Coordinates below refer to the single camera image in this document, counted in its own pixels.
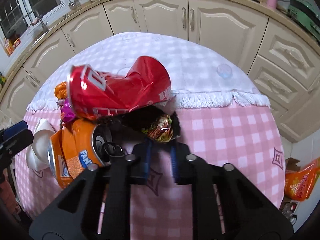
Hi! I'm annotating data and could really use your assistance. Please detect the white paper cup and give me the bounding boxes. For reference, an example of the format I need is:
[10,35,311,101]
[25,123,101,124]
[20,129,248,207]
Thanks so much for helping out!
[25,119,55,171]

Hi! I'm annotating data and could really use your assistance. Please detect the orange Fanta can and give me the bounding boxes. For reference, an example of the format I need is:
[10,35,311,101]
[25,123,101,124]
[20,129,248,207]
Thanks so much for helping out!
[48,119,125,189]

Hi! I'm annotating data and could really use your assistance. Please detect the crushed red cola can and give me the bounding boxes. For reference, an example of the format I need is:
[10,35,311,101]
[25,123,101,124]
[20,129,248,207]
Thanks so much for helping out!
[67,56,171,121]

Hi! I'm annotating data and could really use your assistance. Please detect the shiny foil candy wrapper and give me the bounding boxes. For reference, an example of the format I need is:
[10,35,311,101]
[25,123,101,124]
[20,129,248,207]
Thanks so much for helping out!
[142,114,173,143]

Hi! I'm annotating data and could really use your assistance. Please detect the dark kitchen window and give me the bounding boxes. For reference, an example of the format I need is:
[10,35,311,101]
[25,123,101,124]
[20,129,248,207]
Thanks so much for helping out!
[1,0,62,41]

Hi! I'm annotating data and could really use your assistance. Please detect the cream kitchen cabinets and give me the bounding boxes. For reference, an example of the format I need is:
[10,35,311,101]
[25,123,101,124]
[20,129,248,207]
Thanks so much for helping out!
[1,0,319,142]

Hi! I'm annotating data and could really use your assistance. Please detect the purple candy wrapper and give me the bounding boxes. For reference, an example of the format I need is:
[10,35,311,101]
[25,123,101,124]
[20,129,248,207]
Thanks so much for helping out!
[56,98,76,124]

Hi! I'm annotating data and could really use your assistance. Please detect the orange snack wrapper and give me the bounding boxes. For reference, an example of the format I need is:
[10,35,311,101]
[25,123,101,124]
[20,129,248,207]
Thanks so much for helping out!
[54,81,67,100]

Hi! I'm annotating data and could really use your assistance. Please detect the brown cardboard box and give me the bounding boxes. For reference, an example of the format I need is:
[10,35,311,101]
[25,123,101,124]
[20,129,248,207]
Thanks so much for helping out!
[280,158,306,225]

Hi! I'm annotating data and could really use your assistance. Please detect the orange rice bag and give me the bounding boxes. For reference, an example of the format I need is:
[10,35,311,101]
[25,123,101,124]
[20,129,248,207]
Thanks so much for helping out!
[284,158,319,202]

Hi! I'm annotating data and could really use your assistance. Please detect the pink checkered tablecloth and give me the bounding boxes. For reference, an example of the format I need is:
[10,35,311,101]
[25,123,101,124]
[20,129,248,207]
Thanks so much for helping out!
[24,33,285,239]

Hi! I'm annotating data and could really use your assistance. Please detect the chrome sink faucet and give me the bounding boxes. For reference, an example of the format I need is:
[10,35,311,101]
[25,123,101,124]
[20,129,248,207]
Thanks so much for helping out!
[23,9,49,33]

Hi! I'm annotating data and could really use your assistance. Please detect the green appliance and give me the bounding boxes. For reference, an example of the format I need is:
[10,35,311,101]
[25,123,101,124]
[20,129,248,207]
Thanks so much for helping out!
[287,0,319,43]

